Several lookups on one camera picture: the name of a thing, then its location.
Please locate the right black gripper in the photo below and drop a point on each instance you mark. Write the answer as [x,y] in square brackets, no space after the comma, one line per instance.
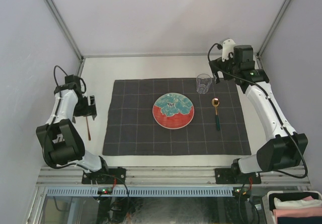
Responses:
[219,63]

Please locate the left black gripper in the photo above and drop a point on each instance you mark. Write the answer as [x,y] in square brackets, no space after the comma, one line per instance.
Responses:
[88,110]

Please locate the gold fork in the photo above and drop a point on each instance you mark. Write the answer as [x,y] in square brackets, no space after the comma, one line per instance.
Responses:
[88,129]

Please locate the clear drinking glass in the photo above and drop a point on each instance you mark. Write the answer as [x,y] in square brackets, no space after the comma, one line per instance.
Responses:
[203,83]

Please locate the gold spoon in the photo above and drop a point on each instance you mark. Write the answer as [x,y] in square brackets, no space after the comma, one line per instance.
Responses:
[215,103]

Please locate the dark grey checked cloth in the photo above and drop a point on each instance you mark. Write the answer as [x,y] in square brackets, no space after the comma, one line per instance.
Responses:
[133,131]

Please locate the red and teal plate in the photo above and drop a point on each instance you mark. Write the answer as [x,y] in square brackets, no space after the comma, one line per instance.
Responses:
[173,111]

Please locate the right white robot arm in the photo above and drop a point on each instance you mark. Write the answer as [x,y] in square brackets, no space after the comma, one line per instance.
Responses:
[284,147]

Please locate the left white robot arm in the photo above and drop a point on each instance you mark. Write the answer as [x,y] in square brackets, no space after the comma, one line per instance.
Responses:
[62,145]

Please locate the white laundry basket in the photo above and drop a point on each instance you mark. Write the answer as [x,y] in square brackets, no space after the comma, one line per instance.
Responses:
[291,204]

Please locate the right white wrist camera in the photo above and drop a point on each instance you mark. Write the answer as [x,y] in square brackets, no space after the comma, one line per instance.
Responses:
[227,48]

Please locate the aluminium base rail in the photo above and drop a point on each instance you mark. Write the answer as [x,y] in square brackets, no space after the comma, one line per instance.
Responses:
[161,176]

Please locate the blue slotted cable duct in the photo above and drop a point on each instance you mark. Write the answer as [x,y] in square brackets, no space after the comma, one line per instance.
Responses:
[211,191]

